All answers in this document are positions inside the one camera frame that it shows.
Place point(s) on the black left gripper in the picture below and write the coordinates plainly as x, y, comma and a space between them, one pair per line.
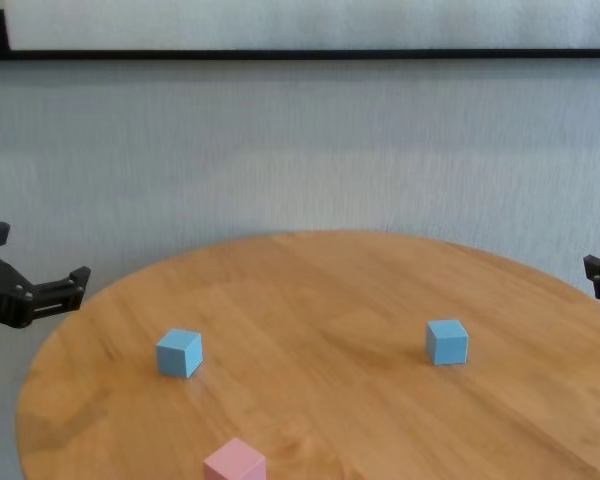
0, 295

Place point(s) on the blue cube block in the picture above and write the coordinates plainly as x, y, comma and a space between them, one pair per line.
447, 345
177, 355

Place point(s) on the pink cube block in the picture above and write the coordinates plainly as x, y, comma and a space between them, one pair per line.
232, 462

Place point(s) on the white wall panel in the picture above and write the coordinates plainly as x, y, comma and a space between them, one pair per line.
300, 22

